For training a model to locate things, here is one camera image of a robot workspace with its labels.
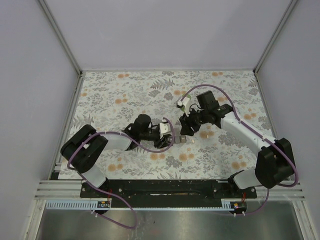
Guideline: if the aluminium corner post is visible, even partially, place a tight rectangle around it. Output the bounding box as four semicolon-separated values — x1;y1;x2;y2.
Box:
36;0;82;76
253;0;300;75

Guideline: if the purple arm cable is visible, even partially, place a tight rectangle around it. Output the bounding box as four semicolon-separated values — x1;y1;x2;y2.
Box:
181;84;300;217
67;117;176;230

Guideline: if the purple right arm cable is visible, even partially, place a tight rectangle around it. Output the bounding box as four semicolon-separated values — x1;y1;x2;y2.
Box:
181;84;300;217

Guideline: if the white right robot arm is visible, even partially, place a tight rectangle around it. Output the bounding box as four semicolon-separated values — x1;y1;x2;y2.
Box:
176;90;297;198

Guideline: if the right aluminium corner post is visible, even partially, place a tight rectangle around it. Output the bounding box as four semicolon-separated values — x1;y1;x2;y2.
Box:
253;0;300;75

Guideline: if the left aluminium corner post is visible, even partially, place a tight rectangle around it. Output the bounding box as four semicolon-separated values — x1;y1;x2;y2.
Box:
36;0;82;76

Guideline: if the white cable duct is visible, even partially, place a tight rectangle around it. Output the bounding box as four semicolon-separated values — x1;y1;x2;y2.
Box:
45;199;234;211

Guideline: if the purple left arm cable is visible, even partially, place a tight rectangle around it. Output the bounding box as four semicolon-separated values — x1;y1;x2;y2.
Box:
67;117;176;230

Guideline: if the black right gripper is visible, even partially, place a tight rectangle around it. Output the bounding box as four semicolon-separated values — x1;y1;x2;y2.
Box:
179;106;209;137

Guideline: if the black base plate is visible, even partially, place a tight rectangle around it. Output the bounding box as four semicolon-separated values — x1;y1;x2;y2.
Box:
79;178;258;208

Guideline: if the aluminium frame rail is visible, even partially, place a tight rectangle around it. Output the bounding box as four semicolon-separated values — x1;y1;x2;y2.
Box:
34;180;306;201

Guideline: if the grey weekly pill organizer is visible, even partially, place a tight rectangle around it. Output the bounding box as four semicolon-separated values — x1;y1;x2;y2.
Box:
174;135;187;144

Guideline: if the floral table mat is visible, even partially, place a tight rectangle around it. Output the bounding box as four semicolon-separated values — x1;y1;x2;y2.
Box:
69;70;272;179

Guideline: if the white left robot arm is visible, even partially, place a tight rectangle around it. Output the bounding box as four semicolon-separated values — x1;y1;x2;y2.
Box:
60;114;175;198

